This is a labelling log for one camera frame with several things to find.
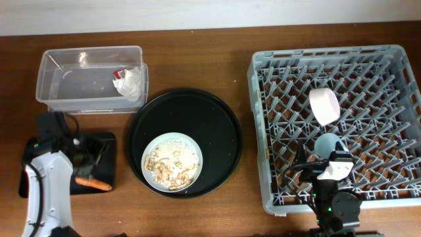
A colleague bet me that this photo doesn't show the light blue cup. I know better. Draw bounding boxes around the light blue cup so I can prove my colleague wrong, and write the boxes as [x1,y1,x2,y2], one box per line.
[314,133,348,159]

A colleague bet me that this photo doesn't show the orange carrot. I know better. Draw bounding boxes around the orange carrot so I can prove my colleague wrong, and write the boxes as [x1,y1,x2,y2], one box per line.
[75,176,112,192]

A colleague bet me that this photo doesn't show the pink bowl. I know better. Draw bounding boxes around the pink bowl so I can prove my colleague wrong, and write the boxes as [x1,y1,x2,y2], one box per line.
[309,88,341,126]

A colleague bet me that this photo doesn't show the white tissue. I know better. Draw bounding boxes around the white tissue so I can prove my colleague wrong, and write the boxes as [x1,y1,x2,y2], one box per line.
[112,67,142,97]

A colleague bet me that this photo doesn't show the red snack wrapper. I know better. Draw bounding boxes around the red snack wrapper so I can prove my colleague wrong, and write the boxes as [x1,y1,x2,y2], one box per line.
[113,68,128,80]

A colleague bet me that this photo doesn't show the grey plate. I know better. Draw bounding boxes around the grey plate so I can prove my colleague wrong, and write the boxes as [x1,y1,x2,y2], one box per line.
[140,132,203,194]

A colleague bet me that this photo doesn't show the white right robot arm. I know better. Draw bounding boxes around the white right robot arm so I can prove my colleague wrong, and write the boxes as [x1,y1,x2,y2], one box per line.
[286,141,364,237]

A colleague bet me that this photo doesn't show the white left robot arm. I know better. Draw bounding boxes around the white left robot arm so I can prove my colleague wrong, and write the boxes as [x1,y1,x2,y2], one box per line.
[21,112,112,237]

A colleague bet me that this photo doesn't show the grey dishwasher rack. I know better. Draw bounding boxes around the grey dishwasher rack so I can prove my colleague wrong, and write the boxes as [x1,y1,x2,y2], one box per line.
[247,45,420,216]

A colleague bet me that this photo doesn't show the black rectangular bin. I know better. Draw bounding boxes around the black rectangular bin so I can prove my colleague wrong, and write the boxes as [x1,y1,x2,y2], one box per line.
[18,132,116,199]

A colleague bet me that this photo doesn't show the clear plastic bin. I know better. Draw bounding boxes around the clear plastic bin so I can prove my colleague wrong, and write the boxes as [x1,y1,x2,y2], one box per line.
[36,45,149,115]

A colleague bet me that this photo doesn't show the rice and peanut shells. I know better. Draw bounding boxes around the rice and peanut shells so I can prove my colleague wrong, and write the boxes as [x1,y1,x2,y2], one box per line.
[143,138,201,192]

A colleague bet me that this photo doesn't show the round black tray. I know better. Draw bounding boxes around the round black tray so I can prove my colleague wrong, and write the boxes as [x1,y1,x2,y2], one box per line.
[126,89,243,199]

